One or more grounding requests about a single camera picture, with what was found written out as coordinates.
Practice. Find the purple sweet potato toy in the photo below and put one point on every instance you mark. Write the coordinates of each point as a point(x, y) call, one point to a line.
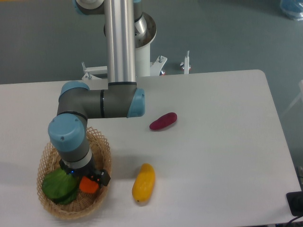
point(164, 121)

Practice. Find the blue plastic bag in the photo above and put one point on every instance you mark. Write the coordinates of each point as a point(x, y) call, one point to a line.
point(292, 9)

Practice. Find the woven wicker basket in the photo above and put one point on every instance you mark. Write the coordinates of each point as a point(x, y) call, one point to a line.
point(84, 203)

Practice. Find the black device at table edge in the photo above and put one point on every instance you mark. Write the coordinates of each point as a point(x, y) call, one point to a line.
point(295, 202)

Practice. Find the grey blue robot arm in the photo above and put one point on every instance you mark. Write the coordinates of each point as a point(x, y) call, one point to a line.
point(122, 98)

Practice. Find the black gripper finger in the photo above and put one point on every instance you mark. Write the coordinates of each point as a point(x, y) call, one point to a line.
point(101, 177)

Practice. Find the green bok choy toy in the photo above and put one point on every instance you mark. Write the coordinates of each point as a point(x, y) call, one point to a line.
point(60, 187)

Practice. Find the white stand leg with caster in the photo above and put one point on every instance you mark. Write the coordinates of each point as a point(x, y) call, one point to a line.
point(185, 65)

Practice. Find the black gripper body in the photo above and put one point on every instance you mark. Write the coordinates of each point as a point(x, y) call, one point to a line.
point(89, 170)

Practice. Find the white chair frame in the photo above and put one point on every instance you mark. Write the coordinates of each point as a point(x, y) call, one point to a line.
point(296, 99)

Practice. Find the orange toy fruit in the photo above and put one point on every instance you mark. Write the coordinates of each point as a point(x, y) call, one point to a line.
point(88, 186)

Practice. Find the yellow mango toy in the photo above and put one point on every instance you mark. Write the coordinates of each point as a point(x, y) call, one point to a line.
point(144, 184)

